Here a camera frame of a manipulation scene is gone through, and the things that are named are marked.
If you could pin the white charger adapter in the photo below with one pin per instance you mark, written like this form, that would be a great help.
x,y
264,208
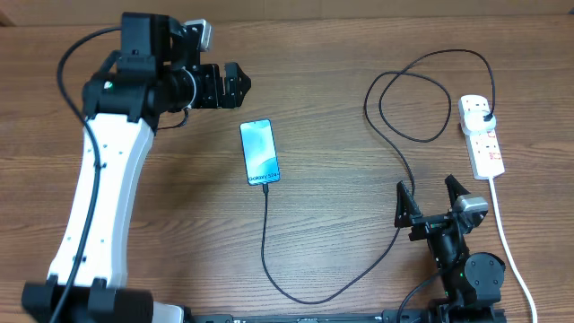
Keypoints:
x,y
476,122

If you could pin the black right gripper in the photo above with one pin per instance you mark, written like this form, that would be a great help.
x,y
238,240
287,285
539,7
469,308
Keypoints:
x,y
407,215

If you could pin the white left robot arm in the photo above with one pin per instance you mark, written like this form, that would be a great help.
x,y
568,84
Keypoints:
x,y
157,69

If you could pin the Galaxy smartphone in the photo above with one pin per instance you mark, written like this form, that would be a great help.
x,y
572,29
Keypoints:
x,y
259,150

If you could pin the white power strip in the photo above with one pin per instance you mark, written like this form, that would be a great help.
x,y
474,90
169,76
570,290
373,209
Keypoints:
x,y
483,149

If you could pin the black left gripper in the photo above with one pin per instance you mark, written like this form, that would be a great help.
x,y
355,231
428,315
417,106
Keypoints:
x,y
213,98

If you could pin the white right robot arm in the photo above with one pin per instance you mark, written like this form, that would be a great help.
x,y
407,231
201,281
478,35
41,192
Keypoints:
x,y
471,282

